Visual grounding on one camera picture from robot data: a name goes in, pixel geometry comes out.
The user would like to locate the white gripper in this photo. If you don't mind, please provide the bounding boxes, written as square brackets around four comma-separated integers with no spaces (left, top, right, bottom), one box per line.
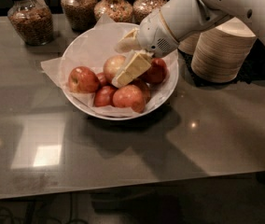
[112,7,179,88]

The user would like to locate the yellow-red apple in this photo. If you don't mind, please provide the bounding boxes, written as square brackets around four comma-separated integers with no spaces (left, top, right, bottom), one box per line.
[103,55,126,82]

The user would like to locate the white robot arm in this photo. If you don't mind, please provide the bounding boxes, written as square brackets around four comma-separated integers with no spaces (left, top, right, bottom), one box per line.
[116,0,265,82]

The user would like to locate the red apple far right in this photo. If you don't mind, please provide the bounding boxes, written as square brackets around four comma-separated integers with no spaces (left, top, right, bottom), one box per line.
[140,58,168,84]

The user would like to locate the partly hidden red apple right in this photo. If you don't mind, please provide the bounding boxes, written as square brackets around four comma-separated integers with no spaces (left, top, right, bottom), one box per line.
[131,78,151,103]

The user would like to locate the small red apple middle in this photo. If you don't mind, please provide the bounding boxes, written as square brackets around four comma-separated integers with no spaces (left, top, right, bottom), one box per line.
[97,72,108,87]

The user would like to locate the red apple front right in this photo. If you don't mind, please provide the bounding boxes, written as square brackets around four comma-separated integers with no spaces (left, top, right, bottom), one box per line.
[113,85,146,113]

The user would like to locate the white bowl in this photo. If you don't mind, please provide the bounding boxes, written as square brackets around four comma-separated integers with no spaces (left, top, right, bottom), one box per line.
[58,22,180,121]

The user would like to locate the red apple front left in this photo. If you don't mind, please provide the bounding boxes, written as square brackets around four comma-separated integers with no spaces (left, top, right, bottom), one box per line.
[93,85,117,107]

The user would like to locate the red apple far left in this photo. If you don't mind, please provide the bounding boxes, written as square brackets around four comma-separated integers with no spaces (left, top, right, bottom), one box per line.
[68,66,100,93]

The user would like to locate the white paper liner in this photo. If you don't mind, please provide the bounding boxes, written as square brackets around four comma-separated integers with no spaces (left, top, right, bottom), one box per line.
[40,13,179,118]

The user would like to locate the glass jar of colourful cereal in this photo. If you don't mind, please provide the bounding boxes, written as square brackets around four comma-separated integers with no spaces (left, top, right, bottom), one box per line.
[94,0,133,22]

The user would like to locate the rear stack paper bowls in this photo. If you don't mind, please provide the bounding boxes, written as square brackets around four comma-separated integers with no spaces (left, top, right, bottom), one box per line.
[178,33,200,55]

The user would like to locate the stack paper bowls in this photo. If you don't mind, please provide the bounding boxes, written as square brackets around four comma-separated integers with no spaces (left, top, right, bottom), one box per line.
[191,18,257,83]
[178,33,200,55]

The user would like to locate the glass jar of grains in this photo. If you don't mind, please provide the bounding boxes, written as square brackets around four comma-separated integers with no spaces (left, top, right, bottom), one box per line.
[61,0,98,31]
[132,0,167,23]

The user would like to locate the front stack paper bowls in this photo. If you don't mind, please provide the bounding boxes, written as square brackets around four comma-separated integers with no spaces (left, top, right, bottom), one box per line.
[191,18,257,83]

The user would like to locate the glass jar of cereal left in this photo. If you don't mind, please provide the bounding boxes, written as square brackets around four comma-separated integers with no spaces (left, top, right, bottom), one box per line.
[7,0,53,46]

